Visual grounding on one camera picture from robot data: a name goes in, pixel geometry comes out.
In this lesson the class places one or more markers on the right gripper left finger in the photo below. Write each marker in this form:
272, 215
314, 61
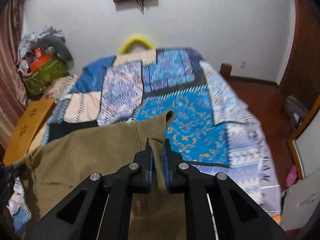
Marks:
100, 206

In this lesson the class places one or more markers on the pink curtain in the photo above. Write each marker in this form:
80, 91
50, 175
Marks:
13, 93

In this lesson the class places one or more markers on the grey bag on floor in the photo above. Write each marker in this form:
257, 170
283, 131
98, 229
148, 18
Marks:
295, 111

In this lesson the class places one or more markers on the blue patchwork bedspread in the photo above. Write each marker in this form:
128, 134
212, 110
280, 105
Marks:
212, 127

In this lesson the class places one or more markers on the black folded garment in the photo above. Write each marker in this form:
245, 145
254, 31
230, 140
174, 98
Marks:
57, 131

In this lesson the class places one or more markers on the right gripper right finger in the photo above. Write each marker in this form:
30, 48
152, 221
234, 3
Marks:
215, 206

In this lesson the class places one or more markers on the orange box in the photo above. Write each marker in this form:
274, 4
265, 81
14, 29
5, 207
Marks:
40, 57

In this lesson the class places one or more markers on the brown wooden door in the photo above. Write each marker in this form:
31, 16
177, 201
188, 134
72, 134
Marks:
301, 76

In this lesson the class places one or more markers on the khaki pants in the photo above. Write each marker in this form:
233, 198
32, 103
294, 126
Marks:
52, 171

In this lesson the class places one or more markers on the wooden headboard panel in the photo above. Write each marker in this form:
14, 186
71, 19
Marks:
27, 127

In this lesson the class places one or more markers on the green storage bag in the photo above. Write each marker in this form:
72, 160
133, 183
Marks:
37, 82

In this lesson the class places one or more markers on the pink slipper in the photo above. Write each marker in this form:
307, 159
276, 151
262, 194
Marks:
292, 177

